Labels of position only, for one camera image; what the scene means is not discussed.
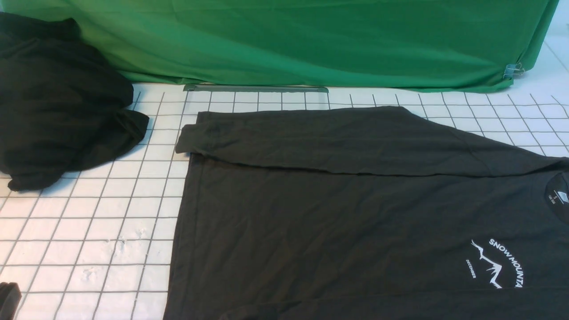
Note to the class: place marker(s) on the green backdrop cloth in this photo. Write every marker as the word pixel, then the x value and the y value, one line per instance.
pixel 420 45

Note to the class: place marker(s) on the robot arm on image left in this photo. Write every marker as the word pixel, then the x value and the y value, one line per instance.
pixel 10 296

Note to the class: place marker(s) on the silver binder clip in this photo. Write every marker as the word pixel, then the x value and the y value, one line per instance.
pixel 513 71

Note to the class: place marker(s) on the gray long-sleeve top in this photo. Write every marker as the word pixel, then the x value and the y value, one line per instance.
pixel 365 214

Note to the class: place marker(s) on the black crumpled garment pile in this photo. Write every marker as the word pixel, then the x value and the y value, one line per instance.
pixel 63 107

